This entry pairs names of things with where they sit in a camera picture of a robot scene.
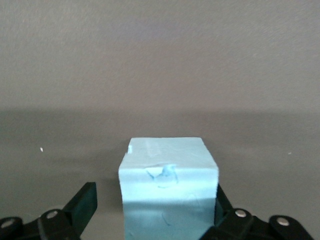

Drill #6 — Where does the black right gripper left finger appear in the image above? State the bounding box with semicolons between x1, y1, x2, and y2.
0;181;98;240

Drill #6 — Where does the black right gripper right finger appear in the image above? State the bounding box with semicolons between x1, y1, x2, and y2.
199;184;312;240

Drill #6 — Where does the light blue foam block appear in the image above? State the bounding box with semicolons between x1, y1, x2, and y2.
117;136;220;240

